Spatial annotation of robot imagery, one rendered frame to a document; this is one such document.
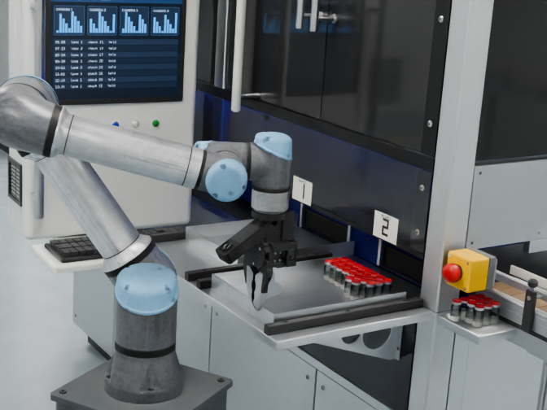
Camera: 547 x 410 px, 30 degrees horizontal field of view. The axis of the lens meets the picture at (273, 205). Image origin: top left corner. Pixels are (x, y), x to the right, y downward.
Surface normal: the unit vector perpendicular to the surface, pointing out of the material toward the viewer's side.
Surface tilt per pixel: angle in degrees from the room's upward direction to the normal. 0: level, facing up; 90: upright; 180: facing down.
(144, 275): 7
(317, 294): 0
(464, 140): 90
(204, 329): 90
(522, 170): 90
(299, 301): 0
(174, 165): 85
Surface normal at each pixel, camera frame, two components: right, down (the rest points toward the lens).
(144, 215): 0.51, 0.26
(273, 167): 0.11, 0.27
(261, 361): -0.84, 0.09
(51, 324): 0.07, -0.96
